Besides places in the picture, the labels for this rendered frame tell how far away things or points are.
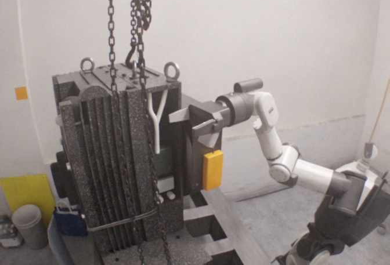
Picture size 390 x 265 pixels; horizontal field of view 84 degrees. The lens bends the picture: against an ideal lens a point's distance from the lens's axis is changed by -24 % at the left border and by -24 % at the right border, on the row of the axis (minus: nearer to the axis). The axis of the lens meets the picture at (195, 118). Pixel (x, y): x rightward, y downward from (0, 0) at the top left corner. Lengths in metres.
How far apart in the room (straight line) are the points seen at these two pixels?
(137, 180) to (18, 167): 1.62
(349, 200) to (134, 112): 0.78
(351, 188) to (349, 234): 0.28
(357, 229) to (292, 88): 1.87
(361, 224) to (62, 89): 1.32
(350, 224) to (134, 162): 0.88
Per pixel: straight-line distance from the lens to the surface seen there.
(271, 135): 0.87
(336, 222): 1.16
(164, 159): 1.09
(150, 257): 1.22
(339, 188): 0.95
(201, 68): 2.22
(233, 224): 1.71
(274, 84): 2.59
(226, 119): 0.70
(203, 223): 1.80
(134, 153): 0.97
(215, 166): 1.05
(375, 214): 1.14
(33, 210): 2.65
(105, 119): 0.89
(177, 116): 0.73
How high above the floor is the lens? 1.87
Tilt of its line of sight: 23 degrees down
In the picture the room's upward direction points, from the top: 1 degrees clockwise
